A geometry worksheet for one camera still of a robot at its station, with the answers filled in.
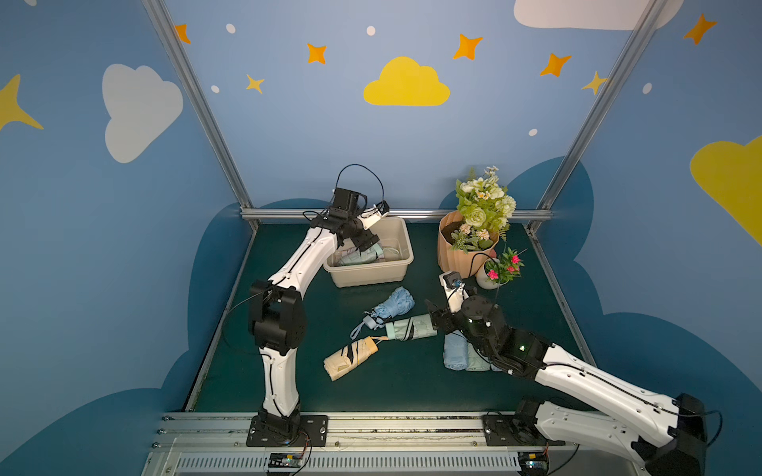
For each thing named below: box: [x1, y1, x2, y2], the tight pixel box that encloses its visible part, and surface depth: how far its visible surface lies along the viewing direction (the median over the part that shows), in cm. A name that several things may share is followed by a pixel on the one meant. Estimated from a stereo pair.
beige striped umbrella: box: [323, 336, 389, 382], surface depth 86 cm
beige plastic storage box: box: [323, 217, 414, 289], surface depth 103 cm
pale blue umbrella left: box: [442, 330, 469, 371], surface depth 85 cm
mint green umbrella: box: [340, 242, 384, 265], surface depth 106 cm
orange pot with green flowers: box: [438, 165, 517, 279], surface depth 90 cm
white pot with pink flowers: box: [475, 246, 525, 291], surface depth 94 cm
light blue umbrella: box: [349, 285, 416, 341], surface depth 95 cm
